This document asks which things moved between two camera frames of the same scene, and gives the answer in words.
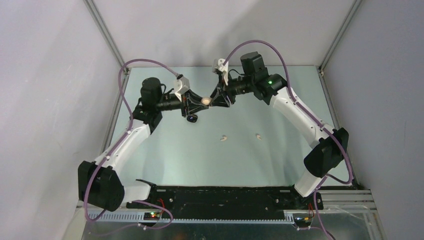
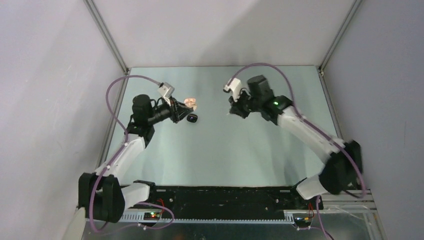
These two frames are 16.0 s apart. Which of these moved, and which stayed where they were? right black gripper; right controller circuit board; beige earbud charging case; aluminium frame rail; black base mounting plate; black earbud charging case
Moved: beige earbud charging case; right black gripper
Stayed: black earbud charging case; black base mounting plate; aluminium frame rail; right controller circuit board
